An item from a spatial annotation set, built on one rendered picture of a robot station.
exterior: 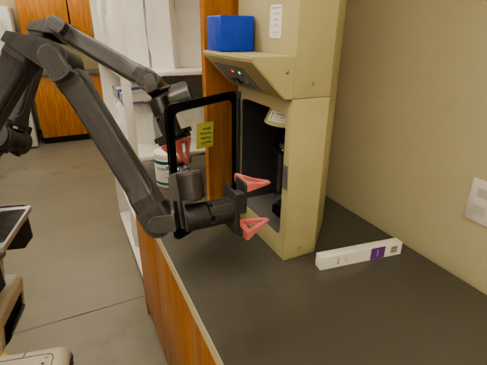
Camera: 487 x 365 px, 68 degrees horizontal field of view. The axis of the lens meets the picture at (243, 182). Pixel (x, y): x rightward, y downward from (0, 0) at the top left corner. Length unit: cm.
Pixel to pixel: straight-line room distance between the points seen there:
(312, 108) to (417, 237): 57
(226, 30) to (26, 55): 47
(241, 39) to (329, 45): 24
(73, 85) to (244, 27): 48
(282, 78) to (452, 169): 55
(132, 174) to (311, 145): 47
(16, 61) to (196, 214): 46
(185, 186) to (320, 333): 45
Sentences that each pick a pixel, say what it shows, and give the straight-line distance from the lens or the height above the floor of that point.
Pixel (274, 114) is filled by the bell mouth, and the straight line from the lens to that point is 103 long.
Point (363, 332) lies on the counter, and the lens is 92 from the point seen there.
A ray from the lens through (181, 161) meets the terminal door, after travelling 101.
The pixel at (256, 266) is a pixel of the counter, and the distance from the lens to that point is 106.
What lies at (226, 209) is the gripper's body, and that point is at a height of 121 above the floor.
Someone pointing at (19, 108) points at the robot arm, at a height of 133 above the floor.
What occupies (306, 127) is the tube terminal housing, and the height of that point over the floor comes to 134.
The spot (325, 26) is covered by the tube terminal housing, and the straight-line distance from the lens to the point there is 93.
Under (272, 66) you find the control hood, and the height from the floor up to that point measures 149.
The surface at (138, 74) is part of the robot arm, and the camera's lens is 113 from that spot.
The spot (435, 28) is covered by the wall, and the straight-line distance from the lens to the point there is 117.
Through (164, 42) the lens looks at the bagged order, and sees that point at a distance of 208.
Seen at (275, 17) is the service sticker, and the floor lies 160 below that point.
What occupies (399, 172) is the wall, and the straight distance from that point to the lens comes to 126.
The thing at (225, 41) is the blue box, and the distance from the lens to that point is 102.
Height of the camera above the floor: 157
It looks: 23 degrees down
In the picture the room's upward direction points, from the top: 1 degrees clockwise
